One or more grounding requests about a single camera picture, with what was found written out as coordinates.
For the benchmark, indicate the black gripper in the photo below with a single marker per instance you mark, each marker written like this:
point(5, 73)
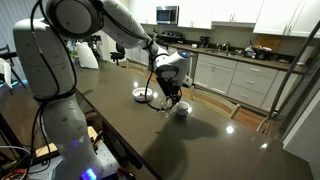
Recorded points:
point(171, 89)

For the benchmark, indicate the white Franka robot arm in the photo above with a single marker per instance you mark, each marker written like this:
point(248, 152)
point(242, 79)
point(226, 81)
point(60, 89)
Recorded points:
point(43, 66)

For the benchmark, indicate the clear glass cup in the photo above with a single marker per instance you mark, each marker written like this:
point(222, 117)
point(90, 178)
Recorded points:
point(163, 107)

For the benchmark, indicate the white ceramic bowl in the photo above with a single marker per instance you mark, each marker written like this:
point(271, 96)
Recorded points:
point(138, 91)

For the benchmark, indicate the white ceramic mug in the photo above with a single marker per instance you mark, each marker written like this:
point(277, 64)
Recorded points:
point(182, 107)

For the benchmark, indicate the nuts and dried fruit pile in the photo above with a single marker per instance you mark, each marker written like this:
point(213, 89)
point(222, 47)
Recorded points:
point(141, 96)

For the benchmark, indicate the stainless steel dishwasher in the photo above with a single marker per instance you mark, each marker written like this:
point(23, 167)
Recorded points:
point(194, 66)

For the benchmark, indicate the light wooden chair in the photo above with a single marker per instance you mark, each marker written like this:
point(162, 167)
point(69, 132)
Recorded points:
point(213, 95)

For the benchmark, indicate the black kitchen stove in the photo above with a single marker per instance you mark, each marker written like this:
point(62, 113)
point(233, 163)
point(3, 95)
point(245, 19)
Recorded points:
point(171, 36)

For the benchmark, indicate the black coffee maker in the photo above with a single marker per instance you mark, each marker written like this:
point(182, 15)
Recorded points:
point(204, 41)

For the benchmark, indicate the black office chair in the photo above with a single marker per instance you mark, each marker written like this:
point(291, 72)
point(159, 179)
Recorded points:
point(118, 53)

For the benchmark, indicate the chrome sink faucet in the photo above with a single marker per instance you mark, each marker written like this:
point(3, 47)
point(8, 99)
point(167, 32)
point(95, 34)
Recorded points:
point(226, 46)

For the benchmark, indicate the dark kitchen countertop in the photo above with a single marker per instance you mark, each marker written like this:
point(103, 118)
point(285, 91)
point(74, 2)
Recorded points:
point(240, 59)

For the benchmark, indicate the white lower kitchen cabinets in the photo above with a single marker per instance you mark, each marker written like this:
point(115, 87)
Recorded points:
point(253, 83)

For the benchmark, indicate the white kitchen cabinets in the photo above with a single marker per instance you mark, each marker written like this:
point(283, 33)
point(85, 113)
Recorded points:
point(276, 16)
point(253, 83)

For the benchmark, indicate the stainless steel microwave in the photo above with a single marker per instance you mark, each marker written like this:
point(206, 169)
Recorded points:
point(166, 15)

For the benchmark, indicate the perforated robot mounting plate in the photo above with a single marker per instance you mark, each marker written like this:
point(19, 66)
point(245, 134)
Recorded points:
point(106, 160)

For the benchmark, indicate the dark clutter pile on countertop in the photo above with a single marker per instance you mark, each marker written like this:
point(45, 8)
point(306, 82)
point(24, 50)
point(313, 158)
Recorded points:
point(258, 52)

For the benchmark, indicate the white tapered bin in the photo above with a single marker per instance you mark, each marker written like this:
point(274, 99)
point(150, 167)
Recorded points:
point(86, 56)

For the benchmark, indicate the wooden cutting board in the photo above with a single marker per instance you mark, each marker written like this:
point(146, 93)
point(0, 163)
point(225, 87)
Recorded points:
point(271, 41)

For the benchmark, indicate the small items on countertop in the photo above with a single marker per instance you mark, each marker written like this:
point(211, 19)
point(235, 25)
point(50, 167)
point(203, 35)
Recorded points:
point(283, 61)

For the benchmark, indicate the white upper kitchen cabinets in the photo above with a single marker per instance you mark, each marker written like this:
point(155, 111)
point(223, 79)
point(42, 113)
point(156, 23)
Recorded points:
point(276, 16)

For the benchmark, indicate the brown wooden board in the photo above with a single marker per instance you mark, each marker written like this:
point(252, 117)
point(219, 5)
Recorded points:
point(46, 149)

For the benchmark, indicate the stainless steel refrigerator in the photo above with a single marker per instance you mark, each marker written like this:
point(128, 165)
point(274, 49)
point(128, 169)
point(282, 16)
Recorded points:
point(310, 100)

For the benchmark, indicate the black metal stand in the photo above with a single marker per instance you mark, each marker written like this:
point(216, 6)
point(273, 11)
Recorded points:
point(15, 55)

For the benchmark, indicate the white vertical blinds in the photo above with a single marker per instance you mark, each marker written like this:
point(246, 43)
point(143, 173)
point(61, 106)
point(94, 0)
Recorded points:
point(10, 20)

